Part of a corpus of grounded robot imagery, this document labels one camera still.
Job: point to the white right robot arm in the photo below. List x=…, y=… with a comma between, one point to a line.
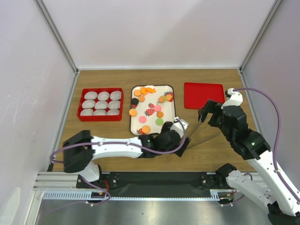
x=280, y=199

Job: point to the orange scalloped cookie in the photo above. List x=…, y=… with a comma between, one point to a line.
x=160, y=114

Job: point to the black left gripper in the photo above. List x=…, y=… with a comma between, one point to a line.
x=179, y=152

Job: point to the orange fish shaped cookie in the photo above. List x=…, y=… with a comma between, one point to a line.
x=150, y=90

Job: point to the red compartment cookie box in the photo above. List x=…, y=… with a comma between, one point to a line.
x=100, y=104

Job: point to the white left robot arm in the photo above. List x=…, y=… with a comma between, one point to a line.
x=82, y=149

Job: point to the white strawberry print tray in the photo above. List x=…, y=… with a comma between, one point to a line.
x=164, y=96

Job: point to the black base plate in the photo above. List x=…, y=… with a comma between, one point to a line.
x=162, y=184

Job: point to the aluminium frame rail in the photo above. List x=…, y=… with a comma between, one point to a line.
x=55, y=181

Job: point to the orange round cookie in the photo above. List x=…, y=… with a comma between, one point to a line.
x=137, y=93
x=146, y=129
x=132, y=112
x=141, y=98

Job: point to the black round cookie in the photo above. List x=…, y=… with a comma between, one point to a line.
x=134, y=101

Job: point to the pink round cookie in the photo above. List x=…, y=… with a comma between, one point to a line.
x=157, y=108
x=142, y=119

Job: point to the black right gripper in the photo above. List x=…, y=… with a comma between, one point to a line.
x=210, y=107

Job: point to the orange flower cookie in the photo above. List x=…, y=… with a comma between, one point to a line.
x=143, y=91

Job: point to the white slotted cable duct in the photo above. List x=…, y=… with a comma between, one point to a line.
x=94, y=196

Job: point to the red box lid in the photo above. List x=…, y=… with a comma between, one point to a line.
x=197, y=94

